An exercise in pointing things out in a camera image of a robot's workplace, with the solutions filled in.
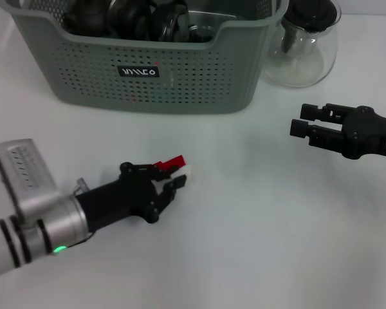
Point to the grey-green perforated storage bin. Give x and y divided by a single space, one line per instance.
196 80

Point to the small bright red brick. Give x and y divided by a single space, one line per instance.
133 98

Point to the glass teapot with black lid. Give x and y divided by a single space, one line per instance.
308 64

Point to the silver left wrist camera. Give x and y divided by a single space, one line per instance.
25 174

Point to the black clay teapot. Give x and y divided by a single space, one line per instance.
83 19

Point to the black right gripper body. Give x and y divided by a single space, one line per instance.
370 133

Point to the long dark red brick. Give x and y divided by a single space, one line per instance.
173 161

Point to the glass teacup with black holder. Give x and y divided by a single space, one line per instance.
128 16
167 19
201 33

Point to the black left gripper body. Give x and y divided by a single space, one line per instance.
122 199

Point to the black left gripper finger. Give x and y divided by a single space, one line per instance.
175 186
148 169

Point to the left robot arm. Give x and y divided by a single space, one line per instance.
35 238

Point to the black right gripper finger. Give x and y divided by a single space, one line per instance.
297 128
308 111

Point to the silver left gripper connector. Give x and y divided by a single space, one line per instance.
81 186

